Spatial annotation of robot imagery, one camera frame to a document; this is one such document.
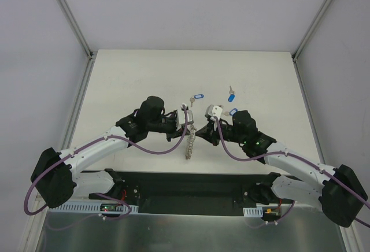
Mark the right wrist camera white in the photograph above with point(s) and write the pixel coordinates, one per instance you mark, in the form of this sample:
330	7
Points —
213	112

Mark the white cable duct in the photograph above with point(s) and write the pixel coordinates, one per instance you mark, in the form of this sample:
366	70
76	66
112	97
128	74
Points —
253	212
91	207

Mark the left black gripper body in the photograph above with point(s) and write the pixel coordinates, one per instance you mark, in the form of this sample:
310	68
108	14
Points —
173	128

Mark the right aluminium frame post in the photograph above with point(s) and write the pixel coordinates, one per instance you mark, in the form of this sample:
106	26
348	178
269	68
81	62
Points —
314	24

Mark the right white cable duct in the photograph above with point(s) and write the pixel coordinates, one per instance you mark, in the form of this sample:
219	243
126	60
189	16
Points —
253	212

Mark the key with blue white tag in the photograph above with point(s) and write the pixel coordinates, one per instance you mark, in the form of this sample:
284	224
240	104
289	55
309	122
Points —
230	113

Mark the left white cable duct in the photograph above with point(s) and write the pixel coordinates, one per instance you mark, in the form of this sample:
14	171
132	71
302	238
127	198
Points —
91	207

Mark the left aluminium frame post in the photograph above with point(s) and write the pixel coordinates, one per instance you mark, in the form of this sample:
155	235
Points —
74	26

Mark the key with solid blue tag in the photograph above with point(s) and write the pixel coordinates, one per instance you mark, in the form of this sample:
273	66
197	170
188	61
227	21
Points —
231	94

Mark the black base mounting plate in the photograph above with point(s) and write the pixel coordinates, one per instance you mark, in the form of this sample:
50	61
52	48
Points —
191	193

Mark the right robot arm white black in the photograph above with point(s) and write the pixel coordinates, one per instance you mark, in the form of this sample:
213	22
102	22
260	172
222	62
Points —
337	192

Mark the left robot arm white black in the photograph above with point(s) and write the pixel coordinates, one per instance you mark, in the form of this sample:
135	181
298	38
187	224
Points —
61	175

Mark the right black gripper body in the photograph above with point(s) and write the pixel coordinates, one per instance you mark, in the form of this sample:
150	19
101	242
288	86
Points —
215	133

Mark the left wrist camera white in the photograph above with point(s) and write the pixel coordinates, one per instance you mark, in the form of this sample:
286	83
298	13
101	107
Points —
184	116

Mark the key with blue framed tag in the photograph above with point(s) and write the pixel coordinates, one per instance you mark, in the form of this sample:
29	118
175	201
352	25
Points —
194	98

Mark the aluminium frame post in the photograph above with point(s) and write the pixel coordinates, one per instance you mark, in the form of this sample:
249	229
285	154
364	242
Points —
314	24
74	26

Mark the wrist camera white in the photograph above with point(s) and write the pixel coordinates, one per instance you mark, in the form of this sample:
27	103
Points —
213	112
184	116

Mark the metal key ring disc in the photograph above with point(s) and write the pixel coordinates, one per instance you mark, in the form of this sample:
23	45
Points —
190	141

